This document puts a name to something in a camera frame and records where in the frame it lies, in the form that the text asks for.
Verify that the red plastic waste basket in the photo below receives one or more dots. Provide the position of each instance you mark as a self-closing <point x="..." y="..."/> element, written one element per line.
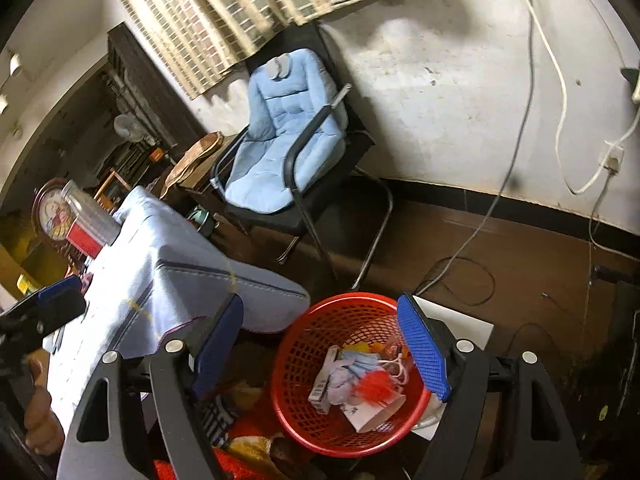
<point x="300" y="360"/>

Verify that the black metal chair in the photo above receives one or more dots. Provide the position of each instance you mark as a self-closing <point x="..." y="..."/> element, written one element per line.
<point x="280" y="221"/>

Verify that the small card box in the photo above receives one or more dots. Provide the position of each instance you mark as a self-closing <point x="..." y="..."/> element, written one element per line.
<point x="322" y="385"/>

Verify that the red printed cloth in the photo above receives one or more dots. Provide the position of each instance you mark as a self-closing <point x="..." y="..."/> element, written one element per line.
<point x="250" y="440"/>

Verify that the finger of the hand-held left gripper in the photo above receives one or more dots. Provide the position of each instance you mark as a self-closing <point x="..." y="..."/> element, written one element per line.
<point x="55" y="287"/>

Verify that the person's left hand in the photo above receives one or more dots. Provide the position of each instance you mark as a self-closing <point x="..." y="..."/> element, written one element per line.
<point x="42" y="420"/>

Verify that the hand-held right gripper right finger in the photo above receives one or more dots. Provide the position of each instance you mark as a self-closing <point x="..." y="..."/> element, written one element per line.
<point x="422" y="355"/>

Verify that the white wall socket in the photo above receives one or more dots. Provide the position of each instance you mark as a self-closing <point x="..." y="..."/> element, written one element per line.
<point x="611" y="158"/>

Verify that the brown paper bag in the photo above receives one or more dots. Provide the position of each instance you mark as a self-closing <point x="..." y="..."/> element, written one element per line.
<point x="192" y="160"/>

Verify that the white paper cup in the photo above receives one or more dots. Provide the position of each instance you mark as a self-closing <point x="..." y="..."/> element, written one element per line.
<point x="375" y="412"/>

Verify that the steel water bottle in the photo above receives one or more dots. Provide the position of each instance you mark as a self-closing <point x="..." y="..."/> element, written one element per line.
<point x="95" y="220"/>

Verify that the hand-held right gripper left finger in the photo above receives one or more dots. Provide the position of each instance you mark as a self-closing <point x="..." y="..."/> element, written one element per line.
<point x="220" y="340"/>

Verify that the blue striped tablecloth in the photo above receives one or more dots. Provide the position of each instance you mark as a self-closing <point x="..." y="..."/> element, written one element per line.
<point x="150" y="260"/>

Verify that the red and white box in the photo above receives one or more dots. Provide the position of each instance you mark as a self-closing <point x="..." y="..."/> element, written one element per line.
<point x="82" y="240"/>

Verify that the blue face mask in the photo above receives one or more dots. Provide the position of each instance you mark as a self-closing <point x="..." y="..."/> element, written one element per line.
<point x="357" y="362"/>

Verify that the white flat board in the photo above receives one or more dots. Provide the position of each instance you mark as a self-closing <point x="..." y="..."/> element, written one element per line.
<point x="465" y="325"/>

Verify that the white desk fan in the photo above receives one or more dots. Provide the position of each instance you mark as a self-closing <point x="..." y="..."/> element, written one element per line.
<point x="127" y="127"/>

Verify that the checked beige curtain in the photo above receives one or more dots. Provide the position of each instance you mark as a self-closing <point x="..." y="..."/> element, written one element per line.
<point x="225" y="10"/>

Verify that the round embroidered table screen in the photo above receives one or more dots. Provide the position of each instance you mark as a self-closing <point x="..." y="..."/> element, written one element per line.
<point x="50" y="210"/>

